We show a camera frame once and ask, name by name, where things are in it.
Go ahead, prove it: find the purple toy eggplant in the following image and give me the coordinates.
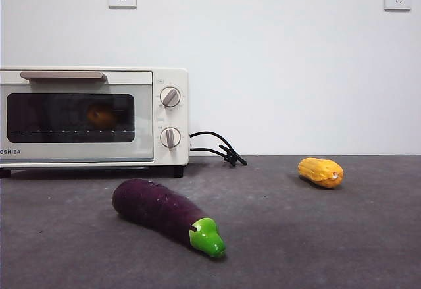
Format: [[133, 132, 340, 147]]
[[111, 178, 227, 259]]

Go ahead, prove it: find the white toaster oven housing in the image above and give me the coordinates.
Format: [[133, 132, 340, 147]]
[[0, 67, 190, 180]]

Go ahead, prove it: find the brown potato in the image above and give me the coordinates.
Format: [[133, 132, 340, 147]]
[[86, 103, 116, 129]]

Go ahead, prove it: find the beige oven knob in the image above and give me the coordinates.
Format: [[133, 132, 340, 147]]
[[159, 126, 182, 151], [159, 86, 182, 108]]

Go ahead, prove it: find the yellow toy corn cob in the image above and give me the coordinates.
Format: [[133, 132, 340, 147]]
[[297, 157, 345, 190]]

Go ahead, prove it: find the glass oven door with handle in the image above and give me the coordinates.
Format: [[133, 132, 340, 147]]
[[0, 70, 155, 164]]

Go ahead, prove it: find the black oven power cable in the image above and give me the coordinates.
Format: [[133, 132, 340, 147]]
[[189, 131, 249, 167]]

